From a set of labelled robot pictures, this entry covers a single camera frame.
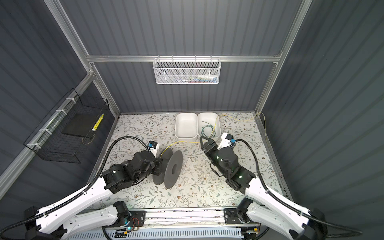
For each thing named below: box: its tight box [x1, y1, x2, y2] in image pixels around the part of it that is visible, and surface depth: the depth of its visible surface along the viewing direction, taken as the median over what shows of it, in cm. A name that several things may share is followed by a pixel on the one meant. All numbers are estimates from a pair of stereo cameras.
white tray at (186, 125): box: [174, 112, 198, 139], surface depth 114 cm
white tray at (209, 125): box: [197, 112, 222, 142], surface depth 113 cm
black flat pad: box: [61, 113, 101, 139], surface depth 77 cm
